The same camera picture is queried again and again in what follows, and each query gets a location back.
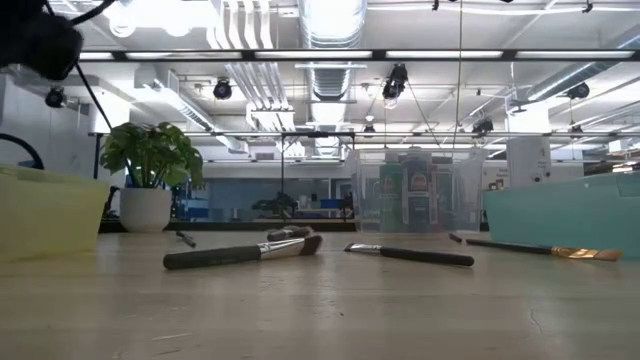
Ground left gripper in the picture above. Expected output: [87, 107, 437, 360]
[0, 0, 85, 82]

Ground thick black silver ferrule brush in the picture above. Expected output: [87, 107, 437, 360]
[162, 234, 324, 272]

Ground black handled fan brush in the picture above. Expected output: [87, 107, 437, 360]
[266, 225, 315, 243]

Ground green paint bottle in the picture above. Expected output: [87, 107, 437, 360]
[378, 163, 405, 233]

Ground blue paint bottle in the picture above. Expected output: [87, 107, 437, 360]
[402, 154, 435, 230]

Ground slim black silver ferrule brush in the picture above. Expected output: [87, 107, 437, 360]
[343, 242, 476, 268]

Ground gold ferrule paintbrush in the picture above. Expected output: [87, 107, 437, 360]
[464, 237, 625, 263]

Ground yellow plastic bin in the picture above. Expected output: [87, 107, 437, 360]
[0, 163, 111, 264]

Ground green plant in white pot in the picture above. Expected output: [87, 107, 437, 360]
[98, 121, 205, 234]

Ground distant robot station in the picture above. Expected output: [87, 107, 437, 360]
[251, 130, 357, 224]

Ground clear plastic bin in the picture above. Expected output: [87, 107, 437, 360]
[347, 147, 487, 235]

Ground white cabinet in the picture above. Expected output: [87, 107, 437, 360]
[505, 135, 553, 190]

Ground teal plastic bin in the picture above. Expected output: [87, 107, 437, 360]
[482, 170, 640, 261]

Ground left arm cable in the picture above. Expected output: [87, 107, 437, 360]
[43, 0, 117, 132]

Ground large silver ceiling duct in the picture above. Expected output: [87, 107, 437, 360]
[298, 0, 370, 157]

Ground black overhead frame beam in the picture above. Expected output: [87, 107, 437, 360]
[74, 48, 640, 64]

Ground slim silver ceiling duct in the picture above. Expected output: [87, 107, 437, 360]
[522, 24, 640, 104]

